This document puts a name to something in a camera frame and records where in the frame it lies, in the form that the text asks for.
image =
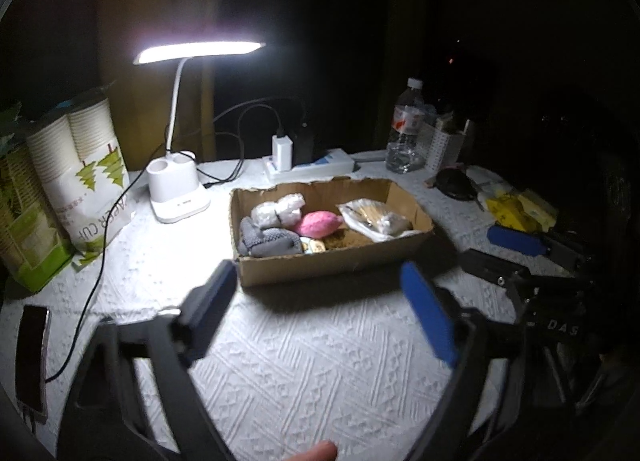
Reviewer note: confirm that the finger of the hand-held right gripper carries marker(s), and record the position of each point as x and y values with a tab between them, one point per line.
487	263
515	239

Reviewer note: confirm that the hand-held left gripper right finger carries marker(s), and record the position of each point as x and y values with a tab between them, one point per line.
430	313

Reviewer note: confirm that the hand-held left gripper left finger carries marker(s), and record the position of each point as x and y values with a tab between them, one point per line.
212	301

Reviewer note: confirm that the grey dotted sock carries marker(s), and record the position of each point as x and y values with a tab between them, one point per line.
265	241

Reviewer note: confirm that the white sock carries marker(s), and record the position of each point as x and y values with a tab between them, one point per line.
291	207
264	214

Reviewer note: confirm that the clear plastic bag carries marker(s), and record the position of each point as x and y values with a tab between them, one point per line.
375	221

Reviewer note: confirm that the brown cardboard box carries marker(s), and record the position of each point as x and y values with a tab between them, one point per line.
325	268

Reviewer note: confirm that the cartoon print tissue pack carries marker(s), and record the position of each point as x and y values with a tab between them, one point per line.
315	246

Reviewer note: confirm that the pink plush toy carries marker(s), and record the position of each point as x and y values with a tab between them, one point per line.
317	223

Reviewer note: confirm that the person's left hand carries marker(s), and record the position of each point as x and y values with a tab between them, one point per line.
315	452

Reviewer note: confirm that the pale yellow packet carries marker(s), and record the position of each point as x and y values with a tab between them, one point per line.
540	206

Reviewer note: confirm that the white packet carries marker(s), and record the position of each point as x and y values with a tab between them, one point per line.
490	183

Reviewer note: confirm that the dark round object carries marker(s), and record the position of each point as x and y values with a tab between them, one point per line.
456	185

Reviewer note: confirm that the white desk lamp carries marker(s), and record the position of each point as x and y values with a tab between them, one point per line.
180	201

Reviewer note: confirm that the white textured tablecloth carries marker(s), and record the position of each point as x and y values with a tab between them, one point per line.
310	366

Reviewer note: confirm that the white perforated basket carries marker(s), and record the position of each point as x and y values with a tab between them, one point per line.
442	146

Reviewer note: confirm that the clear plastic water bottle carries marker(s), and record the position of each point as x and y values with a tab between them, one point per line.
405	141

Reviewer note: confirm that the white charger plug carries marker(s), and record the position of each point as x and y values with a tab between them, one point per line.
281	153

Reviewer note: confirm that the paper cup pack tree print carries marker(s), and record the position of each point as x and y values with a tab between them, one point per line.
95	181

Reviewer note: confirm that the white power strip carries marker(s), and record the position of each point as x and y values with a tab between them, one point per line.
325	166

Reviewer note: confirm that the black power adapter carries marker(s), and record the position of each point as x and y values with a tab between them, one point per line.
303	146

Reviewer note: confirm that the smartphone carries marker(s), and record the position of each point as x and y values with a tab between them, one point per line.
32	361

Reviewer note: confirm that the green paper cup pack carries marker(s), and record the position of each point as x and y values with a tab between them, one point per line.
25	241

